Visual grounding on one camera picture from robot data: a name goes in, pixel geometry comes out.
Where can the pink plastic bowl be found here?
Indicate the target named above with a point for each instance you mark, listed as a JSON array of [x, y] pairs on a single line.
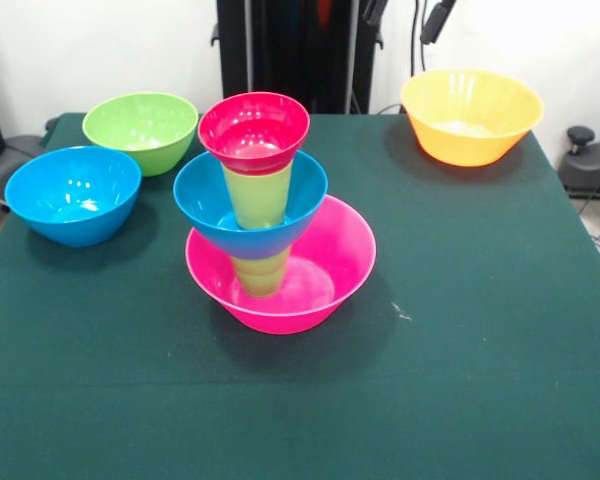
[[345, 250]]

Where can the light green plastic cup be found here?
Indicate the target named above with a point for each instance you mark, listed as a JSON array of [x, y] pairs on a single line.
[[260, 200]]

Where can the green plastic bowl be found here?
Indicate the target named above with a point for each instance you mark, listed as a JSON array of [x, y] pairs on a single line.
[[130, 115]]

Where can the grey stand base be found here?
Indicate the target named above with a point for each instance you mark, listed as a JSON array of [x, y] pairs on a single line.
[[595, 170]]

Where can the dark green table cloth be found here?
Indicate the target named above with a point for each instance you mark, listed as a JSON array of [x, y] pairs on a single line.
[[330, 400]]

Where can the red plastic bowl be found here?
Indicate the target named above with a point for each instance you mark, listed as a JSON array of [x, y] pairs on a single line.
[[230, 130]]

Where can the black knob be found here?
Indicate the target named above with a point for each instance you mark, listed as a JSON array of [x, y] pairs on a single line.
[[580, 136]]

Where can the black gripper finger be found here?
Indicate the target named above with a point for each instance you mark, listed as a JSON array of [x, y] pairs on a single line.
[[436, 22], [375, 11]]

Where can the orange plastic bowl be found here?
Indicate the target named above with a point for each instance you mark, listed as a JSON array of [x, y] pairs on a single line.
[[480, 145]]

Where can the stepped green plastic cup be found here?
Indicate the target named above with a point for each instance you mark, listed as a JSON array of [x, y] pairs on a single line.
[[262, 277]]

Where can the large blue plastic bowl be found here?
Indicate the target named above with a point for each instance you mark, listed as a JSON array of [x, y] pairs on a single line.
[[200, 200], [55, 210]]

